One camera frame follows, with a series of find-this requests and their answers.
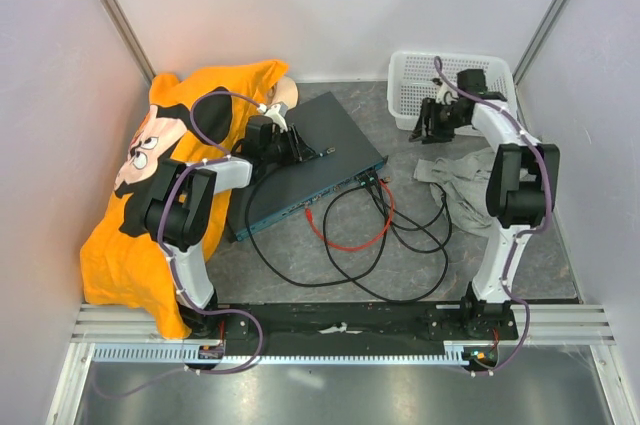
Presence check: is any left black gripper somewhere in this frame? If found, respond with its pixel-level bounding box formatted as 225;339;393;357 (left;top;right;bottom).
262;125;316;168

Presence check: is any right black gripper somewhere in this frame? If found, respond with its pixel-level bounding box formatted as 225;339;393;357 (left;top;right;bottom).
408;97;466;145

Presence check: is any red ethernet cable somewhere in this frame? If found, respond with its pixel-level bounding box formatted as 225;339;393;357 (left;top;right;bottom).
303;179;396;252

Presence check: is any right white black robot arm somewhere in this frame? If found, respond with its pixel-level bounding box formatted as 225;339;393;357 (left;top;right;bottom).
410;56;560;304

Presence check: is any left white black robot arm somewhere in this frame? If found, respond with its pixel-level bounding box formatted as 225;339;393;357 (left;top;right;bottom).
142;116;333;338

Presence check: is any white plastic basket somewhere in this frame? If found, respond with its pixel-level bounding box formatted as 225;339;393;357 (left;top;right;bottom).
388;50;517;131

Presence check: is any peach fabric hat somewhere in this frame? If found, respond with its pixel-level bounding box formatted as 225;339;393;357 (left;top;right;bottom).
266;76;299;109

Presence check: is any grey cloth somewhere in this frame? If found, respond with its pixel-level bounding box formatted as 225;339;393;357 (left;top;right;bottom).
413;148;495;238

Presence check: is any orange mickey mouse cloth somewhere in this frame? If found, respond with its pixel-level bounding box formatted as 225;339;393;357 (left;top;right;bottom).
80;59;288;339

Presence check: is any dark blue network switch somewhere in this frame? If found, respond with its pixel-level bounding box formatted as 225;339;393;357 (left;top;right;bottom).
226;92;386;241

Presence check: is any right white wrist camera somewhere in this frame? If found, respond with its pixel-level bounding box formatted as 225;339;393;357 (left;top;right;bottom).
433;78;458;105

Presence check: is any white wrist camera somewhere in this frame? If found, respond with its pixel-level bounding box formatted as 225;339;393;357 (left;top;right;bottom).
433;78;458;105
258;102;289;132

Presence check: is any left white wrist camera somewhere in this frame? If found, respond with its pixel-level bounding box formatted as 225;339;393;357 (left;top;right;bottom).
258;102;289;132

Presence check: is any black ethernet cable loop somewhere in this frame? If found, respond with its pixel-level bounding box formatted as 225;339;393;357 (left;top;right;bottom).
323;179;451;302

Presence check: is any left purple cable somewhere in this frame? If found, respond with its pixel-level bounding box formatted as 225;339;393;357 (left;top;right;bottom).
91;87;271;400

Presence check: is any purple cable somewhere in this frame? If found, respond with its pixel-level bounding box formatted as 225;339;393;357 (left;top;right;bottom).
432;55;556;379
91;87;271;400

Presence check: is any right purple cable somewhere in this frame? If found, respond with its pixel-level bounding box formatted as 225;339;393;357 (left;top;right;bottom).
432;55;556;379

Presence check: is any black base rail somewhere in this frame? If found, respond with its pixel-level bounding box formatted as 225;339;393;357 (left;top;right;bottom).
184;300;519;352

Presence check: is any white slotted cable duct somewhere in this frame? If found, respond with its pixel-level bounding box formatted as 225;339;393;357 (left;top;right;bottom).
93;343;497;366

